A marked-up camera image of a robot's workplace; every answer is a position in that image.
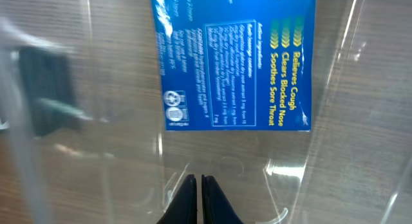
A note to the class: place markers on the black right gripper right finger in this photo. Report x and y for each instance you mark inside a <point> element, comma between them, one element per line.
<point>216,207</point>

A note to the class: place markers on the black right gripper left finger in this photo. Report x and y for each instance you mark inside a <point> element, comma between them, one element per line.
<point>183,208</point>

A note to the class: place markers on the blue lozenge box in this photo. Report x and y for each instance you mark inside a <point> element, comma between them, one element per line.
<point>235,64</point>

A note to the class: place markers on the clear plastic container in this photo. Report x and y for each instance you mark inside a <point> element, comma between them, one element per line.
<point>123,166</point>

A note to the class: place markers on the green Zam-Buk box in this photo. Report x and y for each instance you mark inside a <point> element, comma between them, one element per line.
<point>48,88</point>

